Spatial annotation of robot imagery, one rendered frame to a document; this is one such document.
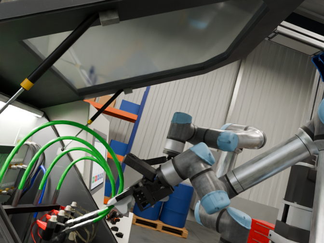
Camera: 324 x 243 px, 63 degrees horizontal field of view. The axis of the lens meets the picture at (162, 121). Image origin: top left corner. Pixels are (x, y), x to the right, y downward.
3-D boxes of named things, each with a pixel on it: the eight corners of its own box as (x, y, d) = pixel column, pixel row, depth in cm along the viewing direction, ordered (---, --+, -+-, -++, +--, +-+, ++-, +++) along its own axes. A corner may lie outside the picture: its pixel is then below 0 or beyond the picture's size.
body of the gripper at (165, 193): (138, 213, 78) (172, 194, 76) (124, 188, 79) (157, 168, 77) (145, 204, 86) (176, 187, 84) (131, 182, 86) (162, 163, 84)
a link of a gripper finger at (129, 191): (115, 203, 78) (141, 188, 77) (113, 198, 78) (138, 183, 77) (120, 198, 83) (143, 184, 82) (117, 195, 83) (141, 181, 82)
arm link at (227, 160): (215, 233, 118) (248, 122, 129) (188, 221, 127) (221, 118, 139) (226, 235, 126) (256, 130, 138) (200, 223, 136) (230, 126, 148)
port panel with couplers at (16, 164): (-1, 208, 97) (28, 128, 102) (-10, 205, 97) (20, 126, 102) (16, 201, 110) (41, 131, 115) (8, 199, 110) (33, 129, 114)
